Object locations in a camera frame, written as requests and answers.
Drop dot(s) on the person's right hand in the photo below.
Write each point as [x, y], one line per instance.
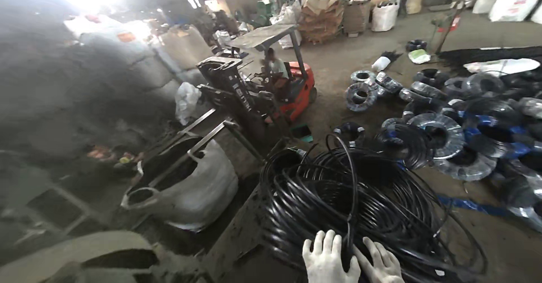
[384, 270]

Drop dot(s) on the person's left hand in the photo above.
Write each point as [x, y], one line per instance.
[328, 268]

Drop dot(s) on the person's left index finger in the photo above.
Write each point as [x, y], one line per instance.
[337, 245]

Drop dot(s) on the person's left ring finger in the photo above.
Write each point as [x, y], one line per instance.
[318, 243]

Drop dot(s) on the person's right thumb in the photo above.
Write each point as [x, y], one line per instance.
[361, 259]

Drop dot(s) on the person's left middle finger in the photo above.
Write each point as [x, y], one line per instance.
[328, 241]

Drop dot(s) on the person's left thumb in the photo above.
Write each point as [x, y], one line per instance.
[354, 267]

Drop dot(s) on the person's right index finger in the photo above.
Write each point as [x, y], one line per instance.
[372, 250]

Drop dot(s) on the person's right fingers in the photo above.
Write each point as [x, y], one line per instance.
[386, 255]

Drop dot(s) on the person's left little finger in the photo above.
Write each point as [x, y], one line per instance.
[307, 248]

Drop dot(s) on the blue plastic strip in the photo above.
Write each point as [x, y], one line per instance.
[470, 205]

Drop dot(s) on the green crate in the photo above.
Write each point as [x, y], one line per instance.
[302, 133]

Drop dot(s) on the open white bulk bag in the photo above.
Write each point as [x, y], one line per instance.
[203, 194]

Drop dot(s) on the red forklift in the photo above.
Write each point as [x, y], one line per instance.
[299, 101]

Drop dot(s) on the crumpled clear plastic bag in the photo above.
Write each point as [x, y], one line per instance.
[186, 101]

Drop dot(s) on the green and white sack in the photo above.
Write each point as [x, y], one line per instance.
[419, 56]

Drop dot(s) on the black netting sheet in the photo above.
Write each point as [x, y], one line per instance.
[474, 56]

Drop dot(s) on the stack of brown cardboard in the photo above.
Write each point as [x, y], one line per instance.
[320, 19]

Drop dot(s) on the flat white sack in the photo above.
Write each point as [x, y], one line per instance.
[504, 66]

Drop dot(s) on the stack of flat grey-brown cardboard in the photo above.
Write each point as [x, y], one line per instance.
[355, 19]

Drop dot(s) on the white sack with dark contents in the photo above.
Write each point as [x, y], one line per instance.
[384, 18]

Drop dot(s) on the beige bulk bag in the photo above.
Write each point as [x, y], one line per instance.
[186, 48]

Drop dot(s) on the red container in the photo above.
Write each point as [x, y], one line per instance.
[454, 23]

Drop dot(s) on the thin wooden pole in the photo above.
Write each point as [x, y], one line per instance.
[453, 18]

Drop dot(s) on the white bulk bag red print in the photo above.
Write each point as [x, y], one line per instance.
[514, 4]

